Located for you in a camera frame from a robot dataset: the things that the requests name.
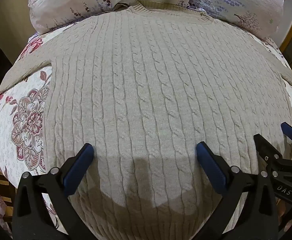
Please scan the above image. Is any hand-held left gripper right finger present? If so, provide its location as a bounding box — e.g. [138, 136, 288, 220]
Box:
[196, 141, 278, 240]

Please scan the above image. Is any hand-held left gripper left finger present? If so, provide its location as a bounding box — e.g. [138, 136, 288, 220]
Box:
[12, 143, 95, 240]

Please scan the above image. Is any beige cable-knit sweater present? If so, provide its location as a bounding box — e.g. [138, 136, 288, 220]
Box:
[0, 0, 292, 240]

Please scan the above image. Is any floral bed sheet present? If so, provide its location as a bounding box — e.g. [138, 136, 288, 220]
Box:
[0, 27, 292, 239]

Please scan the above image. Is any lavender print pillow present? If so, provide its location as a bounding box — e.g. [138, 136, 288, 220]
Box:
[188, 0, 285, 41]

